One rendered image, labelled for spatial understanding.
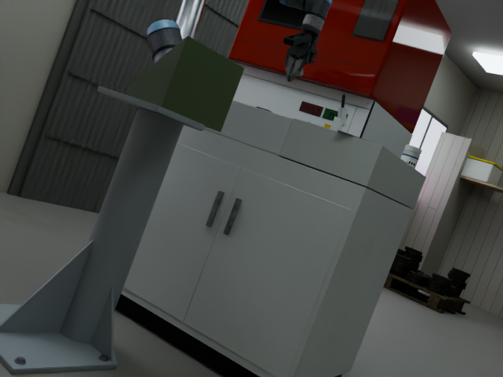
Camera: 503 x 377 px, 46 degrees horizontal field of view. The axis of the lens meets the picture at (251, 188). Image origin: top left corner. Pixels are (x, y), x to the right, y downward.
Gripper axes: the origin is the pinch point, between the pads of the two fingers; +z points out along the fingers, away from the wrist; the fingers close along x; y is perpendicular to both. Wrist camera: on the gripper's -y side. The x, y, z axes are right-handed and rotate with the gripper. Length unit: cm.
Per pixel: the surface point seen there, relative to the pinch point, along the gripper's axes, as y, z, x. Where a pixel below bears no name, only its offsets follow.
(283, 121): -3.9, 16.5, -6.6
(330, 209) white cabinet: -4, 40, -36
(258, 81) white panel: 59, -5, 51
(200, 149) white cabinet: -3.9, 36.9, 23.4
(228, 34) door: 203, -59, 191
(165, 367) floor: -21, 111, -8
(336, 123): 23.5, 8.2, -13.8
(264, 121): -3.9, 18.7, 0.9
